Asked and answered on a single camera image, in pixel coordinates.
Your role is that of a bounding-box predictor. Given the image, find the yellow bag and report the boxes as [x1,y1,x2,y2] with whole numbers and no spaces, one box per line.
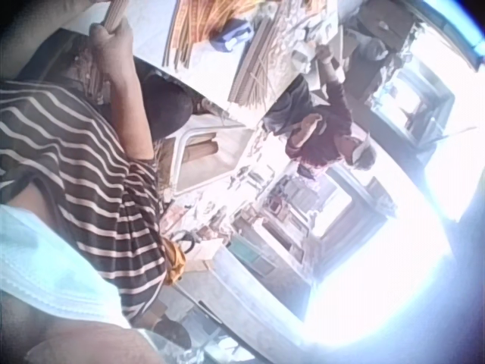
[161,234,191,287]

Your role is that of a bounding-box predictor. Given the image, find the person's right hand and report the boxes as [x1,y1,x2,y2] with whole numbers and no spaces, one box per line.
[88,15,134,52]

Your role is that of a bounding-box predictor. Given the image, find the black round stool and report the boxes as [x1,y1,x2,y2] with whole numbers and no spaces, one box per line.
[136,70,195,142]

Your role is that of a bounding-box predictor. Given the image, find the black shoe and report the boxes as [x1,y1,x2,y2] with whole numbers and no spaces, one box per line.
[151,317,193,350]

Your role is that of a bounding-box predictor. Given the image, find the cluttered storage shelf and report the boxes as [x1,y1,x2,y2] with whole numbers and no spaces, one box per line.
[227,166,334,289]

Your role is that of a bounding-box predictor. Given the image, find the pile of orange tan sticks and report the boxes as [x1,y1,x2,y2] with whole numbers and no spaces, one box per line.
[161,0,266,70]

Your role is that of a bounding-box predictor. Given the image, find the blue plastic container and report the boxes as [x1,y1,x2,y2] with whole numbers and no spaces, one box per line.
[210,17,252,53]

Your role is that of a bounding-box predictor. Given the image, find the heap of pale wooden sticks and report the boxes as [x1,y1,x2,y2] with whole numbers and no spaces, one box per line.
[226,14,300,108]

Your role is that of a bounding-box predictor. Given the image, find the white plastic chair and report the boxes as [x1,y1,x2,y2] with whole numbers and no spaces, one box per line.
[165,121,262,193]

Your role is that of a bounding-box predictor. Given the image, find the beige stick bundle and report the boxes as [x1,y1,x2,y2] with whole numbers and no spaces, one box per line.
[104,0,130,30]

